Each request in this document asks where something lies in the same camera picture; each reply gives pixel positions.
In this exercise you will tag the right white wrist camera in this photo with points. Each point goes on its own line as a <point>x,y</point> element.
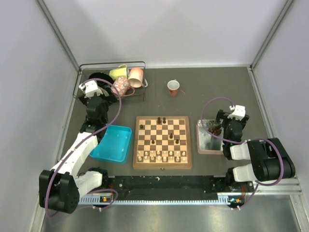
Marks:
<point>237,111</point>

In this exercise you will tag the pink floral mug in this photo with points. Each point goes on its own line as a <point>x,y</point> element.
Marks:
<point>122,87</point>

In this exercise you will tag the brown mug white inside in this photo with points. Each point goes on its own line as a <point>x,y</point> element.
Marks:
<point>173,87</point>

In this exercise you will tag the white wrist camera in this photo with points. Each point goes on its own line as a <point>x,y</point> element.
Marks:
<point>90,89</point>
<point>237,111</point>

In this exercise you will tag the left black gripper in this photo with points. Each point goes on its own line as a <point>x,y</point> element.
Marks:
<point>109,100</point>

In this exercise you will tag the wooden chess board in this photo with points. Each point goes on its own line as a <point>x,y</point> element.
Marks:
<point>178,126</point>

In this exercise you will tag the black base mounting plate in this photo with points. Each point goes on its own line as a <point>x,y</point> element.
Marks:
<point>167,188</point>

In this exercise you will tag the blue plastic tray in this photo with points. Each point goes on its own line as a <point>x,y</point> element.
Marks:
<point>114,146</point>

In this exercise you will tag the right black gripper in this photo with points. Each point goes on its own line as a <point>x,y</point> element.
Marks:
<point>222,115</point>

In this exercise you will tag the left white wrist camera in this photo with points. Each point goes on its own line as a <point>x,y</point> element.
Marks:
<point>90,89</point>

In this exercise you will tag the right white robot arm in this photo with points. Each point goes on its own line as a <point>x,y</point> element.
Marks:
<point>268,157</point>

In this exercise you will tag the white slotted cable duct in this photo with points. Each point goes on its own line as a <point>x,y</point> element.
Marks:
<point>219,199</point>

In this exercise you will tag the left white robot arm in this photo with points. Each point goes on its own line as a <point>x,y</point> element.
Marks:
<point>60,188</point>

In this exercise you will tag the pink white mug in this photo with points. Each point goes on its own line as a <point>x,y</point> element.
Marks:
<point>136,77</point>

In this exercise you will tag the pink metal tin tray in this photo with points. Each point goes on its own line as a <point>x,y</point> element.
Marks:
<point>206,143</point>

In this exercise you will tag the black ridged bowl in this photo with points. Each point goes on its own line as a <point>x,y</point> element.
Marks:
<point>103,76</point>

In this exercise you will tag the yellow mug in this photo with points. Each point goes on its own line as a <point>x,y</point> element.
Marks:
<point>121,70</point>

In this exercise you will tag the dark pieces pile in tin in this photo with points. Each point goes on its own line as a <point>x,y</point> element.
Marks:
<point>215,129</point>

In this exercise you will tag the white queen chess piece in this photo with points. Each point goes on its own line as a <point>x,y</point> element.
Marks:
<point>159,158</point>

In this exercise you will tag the black wire dish rack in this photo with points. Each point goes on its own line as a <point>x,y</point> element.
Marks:
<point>87,69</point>

